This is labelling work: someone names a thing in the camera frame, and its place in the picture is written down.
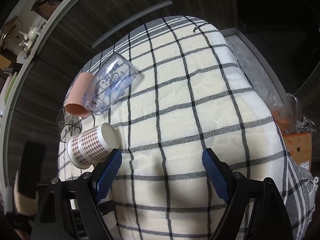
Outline plaid paper cup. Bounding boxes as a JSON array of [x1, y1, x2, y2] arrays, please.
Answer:
[[67, 122, 120, 170]]

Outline clear square smoky cup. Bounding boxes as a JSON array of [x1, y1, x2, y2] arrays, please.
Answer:
[[56, 107, 82, 143]]

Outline pink plastic cup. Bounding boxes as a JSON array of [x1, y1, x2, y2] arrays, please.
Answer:
[[64, 72, 94, 118]]

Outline checkered white black cloth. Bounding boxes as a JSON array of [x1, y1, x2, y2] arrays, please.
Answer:
[[57, 15, 316, 240]]

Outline orange cardboard box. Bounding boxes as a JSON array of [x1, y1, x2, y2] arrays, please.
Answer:
[[283, 133, 312, 171]]

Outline clear blue patterned jar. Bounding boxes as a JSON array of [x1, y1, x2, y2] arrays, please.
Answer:
[[82, 53, 139, 115]]

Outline white teapot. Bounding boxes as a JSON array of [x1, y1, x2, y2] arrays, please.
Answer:
[[18, 27, 41, 51]]

